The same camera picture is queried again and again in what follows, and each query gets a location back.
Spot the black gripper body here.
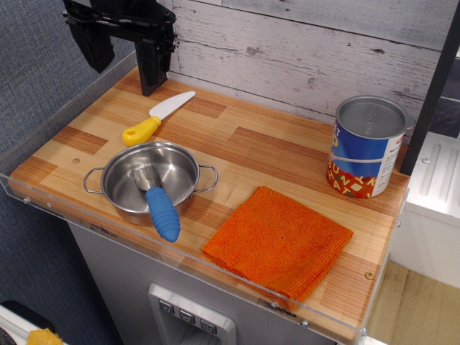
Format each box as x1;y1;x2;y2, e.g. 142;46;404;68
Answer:
64;1;176;40

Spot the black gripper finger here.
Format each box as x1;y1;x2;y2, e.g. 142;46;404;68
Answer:
68;23;114;73
135;38;172;81

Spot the orange cloth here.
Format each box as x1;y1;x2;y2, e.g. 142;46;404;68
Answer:
202;186;353;302

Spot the small steel pot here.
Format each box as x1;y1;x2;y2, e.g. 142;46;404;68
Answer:
83;142;219;226

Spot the blue soup can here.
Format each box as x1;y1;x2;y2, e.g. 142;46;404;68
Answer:
326;96;415;198

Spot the silver dispenser panel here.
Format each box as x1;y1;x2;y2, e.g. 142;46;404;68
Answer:
148;283;238;344

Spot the yellow object at corner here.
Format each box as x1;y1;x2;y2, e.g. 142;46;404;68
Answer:
26;328;64;345

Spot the white ridged appliance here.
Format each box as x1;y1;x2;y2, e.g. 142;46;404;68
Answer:
390;132;459;288

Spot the dark vertical post left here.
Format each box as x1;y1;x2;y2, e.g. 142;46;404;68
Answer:
139;71;167;96

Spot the dark vertical post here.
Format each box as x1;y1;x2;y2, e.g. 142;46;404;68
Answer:
139;71;167;96
400;2;459;175

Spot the yellow handled toy knife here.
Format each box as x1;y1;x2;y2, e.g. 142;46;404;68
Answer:
121;91;196;147

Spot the blue handled fork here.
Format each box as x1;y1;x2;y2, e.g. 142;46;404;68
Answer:
133;165;181;243

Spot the dark vertical post right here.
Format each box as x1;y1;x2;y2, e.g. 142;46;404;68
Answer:
400;2;459;175

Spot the clear acrylic guard rail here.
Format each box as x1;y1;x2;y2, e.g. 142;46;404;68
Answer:
1;59;409;344

